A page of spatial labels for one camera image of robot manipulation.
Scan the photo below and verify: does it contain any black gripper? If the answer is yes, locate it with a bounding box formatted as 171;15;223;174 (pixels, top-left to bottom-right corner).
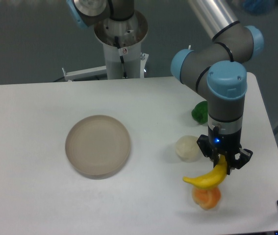
197;127;253;175

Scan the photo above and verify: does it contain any yellow toy banana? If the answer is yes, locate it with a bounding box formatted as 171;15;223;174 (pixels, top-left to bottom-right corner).
182;155;227;189

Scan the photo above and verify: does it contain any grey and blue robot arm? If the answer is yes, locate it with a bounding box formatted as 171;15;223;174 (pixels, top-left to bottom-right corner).
67;0;264;173

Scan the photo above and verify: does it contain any beige round plate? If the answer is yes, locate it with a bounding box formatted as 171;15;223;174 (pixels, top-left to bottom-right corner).
65;115;131;179

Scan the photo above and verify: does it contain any white garlic toy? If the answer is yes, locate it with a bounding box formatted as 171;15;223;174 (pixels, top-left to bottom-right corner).
175;135;200;162

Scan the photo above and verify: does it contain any green pepper toy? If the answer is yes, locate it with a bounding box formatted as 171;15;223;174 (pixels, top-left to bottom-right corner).
191;101;208;124

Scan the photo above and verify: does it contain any peeled orange toy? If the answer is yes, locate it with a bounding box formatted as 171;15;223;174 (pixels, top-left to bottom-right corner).
192;187;221;210

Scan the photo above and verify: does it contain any blue object in background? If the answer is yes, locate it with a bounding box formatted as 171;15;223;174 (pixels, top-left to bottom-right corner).
241;0;276;15

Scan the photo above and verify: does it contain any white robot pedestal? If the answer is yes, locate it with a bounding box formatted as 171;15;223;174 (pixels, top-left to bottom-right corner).
63;10;148;81

